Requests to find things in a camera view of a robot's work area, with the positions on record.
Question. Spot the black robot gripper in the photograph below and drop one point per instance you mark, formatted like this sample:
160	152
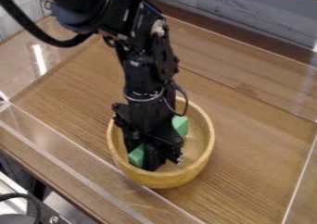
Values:
152	140

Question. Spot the green rectangular block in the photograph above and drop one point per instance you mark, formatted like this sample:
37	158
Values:
181	126

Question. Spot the brown wooden bowl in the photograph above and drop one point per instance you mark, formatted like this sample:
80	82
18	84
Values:
171	175

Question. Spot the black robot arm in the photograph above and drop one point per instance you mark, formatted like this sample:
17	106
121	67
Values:
136	30

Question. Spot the black metal frame bracket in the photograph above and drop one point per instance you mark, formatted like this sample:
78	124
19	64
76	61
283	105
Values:
50	216

